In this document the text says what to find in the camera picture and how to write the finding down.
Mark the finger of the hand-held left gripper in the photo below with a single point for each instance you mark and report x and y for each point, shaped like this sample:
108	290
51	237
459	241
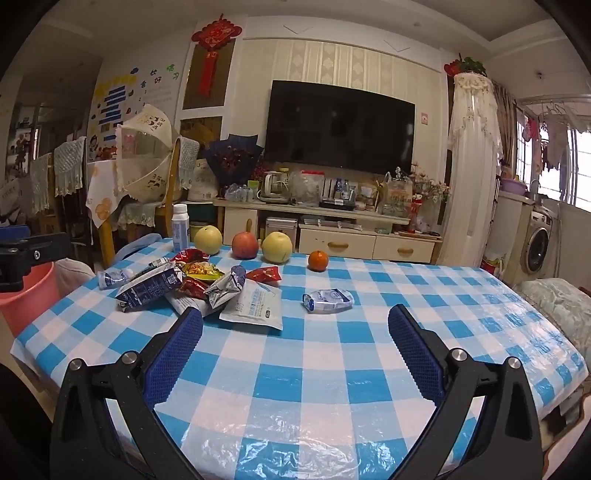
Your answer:
32	251

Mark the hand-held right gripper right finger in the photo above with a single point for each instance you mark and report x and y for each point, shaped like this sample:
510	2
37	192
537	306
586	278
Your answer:
418	355

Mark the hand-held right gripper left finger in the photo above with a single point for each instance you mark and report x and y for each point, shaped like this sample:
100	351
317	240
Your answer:
178	350

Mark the pink plastic bucket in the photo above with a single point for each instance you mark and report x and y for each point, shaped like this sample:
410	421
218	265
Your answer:
32	295

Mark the dark blue snack bag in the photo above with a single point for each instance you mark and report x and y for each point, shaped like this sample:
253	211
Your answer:
147	284

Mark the silver foil packet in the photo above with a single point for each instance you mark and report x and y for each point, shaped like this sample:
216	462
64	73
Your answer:
226	286

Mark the yellow snack wrapper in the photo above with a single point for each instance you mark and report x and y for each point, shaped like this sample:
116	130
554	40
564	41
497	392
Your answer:
201	270

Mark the white pouch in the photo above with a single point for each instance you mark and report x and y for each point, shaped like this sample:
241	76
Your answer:
254	304

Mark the red black snack wrapper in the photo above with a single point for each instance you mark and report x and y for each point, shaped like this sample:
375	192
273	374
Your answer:
189	254

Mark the small red wrapper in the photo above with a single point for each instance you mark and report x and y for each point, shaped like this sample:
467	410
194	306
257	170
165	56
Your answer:
264	274

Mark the beige cushion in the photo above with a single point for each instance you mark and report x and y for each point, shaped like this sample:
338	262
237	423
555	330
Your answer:
74	277

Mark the wooden chair with lace cover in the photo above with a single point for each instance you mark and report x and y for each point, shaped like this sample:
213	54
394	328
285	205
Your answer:
69	161
39	184
184	161

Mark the blue white checked tablecloth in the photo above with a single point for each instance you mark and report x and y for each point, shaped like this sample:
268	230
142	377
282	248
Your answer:
323	369

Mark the blue grey cushion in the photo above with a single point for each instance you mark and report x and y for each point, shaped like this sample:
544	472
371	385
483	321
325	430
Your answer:
138	244

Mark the yellow-green apple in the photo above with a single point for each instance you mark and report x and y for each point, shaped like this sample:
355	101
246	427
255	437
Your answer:
207	240

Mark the white blue-label bottle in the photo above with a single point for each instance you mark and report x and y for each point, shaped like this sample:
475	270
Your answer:
180	228

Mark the red apple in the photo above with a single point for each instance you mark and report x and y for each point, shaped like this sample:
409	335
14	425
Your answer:
244	246

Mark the orange tangerine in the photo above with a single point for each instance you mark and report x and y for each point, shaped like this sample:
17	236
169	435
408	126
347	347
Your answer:
317	261

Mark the cream TV cabinet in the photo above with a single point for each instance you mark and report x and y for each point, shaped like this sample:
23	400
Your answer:
332	240

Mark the yellow pear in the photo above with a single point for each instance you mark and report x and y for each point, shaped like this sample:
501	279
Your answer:
277	247

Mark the pale floral quilt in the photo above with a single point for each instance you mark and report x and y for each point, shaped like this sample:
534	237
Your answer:
558	304

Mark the mesh food cover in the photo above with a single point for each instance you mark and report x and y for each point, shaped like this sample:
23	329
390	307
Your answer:
145	152

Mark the silver metal case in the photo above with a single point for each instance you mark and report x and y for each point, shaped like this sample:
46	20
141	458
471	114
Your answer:
280	230

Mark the plastic shopping bag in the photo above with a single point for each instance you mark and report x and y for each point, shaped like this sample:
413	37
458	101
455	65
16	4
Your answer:
397	194

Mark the washing machine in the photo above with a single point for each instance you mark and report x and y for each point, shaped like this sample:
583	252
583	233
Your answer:
538	240

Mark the artificial flower arrangement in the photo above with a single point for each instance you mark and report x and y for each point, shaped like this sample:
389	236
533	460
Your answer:
429	187

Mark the lace-covered white air conditioner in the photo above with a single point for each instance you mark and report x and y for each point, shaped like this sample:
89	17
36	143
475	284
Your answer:
471	175

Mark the glass kettle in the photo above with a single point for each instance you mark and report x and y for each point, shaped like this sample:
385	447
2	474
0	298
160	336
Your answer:
274	184

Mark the purple basin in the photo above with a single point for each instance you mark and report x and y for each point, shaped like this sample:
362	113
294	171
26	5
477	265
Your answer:
512	186

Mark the clear plastic jar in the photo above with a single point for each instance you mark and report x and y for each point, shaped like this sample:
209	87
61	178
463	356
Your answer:
309	187

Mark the dark blue flower bouquet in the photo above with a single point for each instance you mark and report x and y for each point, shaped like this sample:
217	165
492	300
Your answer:
231	157

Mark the black television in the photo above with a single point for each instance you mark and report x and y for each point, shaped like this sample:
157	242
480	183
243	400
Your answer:
339	127

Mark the hanging laundry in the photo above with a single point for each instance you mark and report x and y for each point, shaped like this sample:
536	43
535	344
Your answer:
542	138

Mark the beige curtain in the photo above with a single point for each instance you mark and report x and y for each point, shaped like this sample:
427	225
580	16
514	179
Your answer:
508	120

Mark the red Chinese knot ornament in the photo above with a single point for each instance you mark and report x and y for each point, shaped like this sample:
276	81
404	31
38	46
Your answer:
214	46

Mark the red green fruit ornament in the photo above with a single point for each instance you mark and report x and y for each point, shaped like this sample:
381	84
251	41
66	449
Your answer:
464	65

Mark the wall poster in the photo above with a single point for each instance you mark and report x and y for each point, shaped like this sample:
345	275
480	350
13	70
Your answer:
134	101

